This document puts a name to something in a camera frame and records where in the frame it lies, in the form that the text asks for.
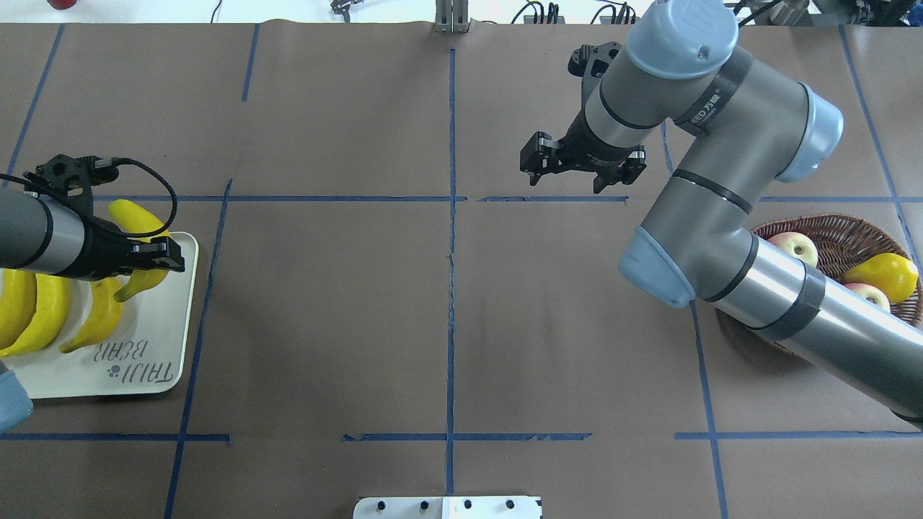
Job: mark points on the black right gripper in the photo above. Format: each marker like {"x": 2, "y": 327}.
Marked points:
{"x": 585, "y": 149}

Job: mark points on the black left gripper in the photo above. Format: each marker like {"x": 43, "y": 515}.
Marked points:
{"x": 103, "y": 251}

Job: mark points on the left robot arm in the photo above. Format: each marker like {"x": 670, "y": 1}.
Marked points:
{"x": 44, "y": 237}

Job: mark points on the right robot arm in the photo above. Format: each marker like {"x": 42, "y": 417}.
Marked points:
{"x": 751, "y": 125}

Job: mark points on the white bear tray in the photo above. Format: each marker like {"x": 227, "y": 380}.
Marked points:
{"x": 144, "y": 355}

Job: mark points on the red and yellow apple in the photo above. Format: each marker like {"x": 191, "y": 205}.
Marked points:
{"x": 797, "y": 245}

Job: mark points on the red cylinder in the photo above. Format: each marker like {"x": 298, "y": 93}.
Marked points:
{"x": 62, "y": 4}

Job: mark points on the yellow starfruit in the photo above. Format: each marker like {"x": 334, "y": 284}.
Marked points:
{"x": 894, "y": 275}

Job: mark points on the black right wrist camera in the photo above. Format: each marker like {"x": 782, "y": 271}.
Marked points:
{"x": 589, "y": 63}

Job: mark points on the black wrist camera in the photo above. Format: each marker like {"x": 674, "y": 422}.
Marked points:
{"x": 589, "y": 63}
{"x": 69, "y": 181}

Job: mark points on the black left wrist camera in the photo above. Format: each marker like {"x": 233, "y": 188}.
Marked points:
{"x": 69, "y": 181}

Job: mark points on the aluminium frame post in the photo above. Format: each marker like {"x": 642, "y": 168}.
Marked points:
{"x": 452, "y": 16}

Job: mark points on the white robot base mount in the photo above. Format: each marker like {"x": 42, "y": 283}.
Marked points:
{"x": 490, "y": 506}

